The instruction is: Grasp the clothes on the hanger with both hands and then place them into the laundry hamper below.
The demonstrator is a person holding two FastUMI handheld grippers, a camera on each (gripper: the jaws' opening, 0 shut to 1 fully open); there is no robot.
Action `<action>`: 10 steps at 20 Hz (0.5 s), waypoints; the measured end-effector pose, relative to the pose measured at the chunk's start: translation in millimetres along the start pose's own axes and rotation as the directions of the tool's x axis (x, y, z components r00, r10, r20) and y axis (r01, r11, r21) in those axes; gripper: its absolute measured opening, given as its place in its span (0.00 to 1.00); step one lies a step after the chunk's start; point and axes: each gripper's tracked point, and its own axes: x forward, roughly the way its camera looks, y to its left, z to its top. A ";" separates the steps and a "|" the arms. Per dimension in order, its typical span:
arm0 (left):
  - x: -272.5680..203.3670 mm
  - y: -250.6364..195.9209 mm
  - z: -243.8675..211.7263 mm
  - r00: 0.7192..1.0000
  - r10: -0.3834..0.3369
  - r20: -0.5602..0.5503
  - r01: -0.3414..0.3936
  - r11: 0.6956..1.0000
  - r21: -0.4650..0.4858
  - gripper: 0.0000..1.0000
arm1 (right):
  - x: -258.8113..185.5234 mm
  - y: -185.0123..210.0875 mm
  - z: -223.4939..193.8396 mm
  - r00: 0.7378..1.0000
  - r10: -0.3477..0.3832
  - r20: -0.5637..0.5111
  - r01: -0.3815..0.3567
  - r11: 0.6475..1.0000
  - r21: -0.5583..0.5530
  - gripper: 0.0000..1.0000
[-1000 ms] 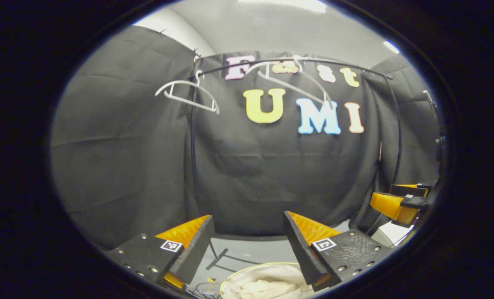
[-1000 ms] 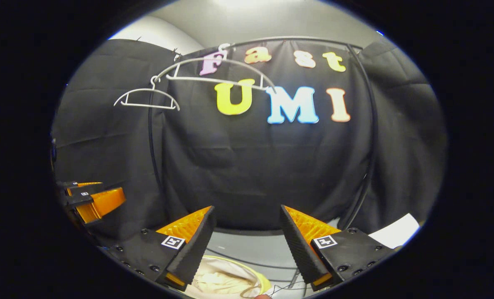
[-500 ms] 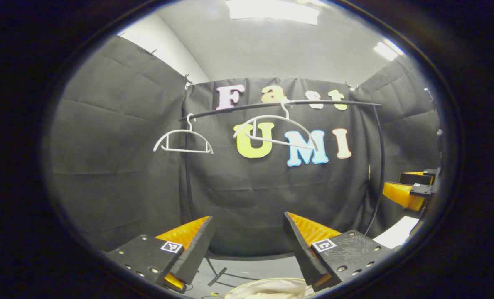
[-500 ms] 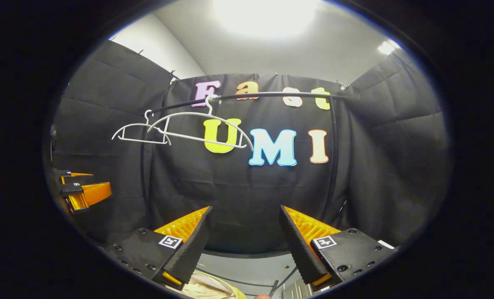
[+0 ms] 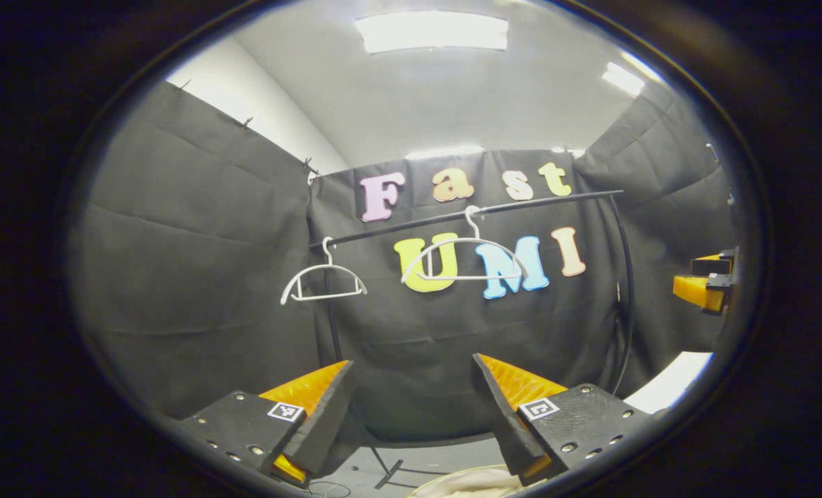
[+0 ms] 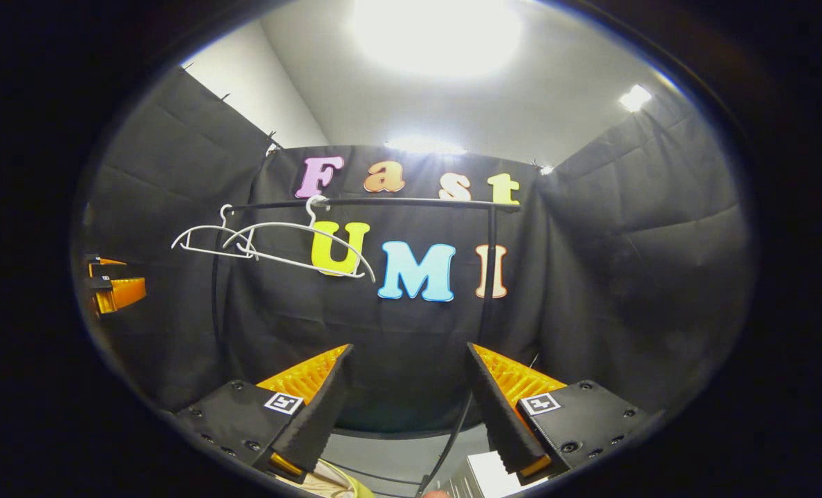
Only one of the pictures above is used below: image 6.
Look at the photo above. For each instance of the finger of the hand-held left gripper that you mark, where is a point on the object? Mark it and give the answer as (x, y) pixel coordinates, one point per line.
(106, 270)
(124, 294)

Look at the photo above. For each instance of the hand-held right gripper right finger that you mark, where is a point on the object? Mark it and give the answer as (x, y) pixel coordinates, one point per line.
(500, 415)

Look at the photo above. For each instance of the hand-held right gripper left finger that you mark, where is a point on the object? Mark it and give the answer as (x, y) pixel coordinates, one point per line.
(317, 411)

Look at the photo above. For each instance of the cream button shirt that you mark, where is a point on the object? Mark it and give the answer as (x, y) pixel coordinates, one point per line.
(321, 481)

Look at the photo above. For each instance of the yellow-green laundry hamper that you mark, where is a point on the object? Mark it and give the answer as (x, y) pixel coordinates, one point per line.
(362, 487)

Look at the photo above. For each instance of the white plastic clothes hanger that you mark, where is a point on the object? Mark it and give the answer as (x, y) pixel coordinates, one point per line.
(200, 229)
(293, 225)

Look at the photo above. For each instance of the white slatted box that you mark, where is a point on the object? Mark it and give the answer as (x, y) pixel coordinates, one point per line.
(493, 474)

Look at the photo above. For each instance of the black backdrop cloth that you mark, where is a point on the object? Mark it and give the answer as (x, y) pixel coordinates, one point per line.
(625, 277)

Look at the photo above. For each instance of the black binder clip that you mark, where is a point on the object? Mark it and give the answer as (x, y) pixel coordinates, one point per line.
(272, 139)

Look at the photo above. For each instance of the distant ceiling light panel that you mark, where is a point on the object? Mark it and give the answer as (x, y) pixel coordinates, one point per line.
(424, 144)

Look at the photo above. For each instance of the small ceiling light panel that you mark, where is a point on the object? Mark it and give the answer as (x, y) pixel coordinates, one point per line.
(635, 98)

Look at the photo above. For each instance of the large ceiling light panel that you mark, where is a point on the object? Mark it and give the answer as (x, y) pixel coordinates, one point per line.
(435, 34)

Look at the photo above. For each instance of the black clothes rail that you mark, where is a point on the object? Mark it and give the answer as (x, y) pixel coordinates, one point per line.
(417, 202)

